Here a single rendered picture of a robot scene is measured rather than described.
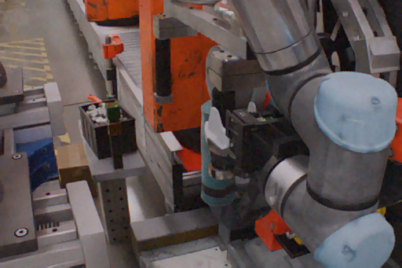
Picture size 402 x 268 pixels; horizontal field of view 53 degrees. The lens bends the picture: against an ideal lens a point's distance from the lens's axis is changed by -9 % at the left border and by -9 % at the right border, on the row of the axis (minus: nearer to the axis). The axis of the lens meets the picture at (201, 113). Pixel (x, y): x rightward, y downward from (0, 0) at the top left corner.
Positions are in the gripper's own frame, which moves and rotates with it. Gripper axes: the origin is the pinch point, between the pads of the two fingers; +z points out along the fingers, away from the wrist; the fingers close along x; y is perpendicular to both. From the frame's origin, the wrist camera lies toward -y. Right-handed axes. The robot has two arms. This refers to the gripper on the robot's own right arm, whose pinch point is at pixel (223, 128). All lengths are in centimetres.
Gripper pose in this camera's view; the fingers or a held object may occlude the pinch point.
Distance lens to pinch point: 68.8
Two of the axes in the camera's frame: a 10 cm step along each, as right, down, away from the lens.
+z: -3.5, -3.8, 8.6
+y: 0.0, -9.2, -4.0
